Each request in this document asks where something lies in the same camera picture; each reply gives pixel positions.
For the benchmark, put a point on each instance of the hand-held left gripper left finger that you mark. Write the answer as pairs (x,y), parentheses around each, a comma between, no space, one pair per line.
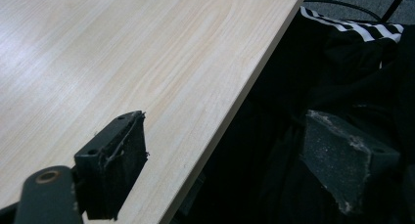
(112,165)

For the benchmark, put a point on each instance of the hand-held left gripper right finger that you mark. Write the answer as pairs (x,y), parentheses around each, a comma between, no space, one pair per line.
(339,162)

